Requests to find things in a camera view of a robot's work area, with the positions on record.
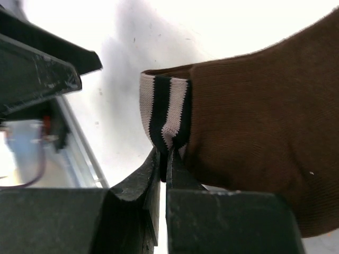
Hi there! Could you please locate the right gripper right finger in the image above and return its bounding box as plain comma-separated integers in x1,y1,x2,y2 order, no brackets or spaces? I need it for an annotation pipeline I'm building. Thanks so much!
166,150,305,254

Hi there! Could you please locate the brown striped-cuff sock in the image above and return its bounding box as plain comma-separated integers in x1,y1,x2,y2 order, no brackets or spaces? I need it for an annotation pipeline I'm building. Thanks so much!
140,11,338,238

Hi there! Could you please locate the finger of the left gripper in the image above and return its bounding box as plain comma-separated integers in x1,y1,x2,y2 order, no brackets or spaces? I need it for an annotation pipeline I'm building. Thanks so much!
1,35,82,117
1,9,102,75

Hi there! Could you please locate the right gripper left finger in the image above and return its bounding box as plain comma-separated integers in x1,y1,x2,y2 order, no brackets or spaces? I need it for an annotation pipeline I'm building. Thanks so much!
1,150,160,253

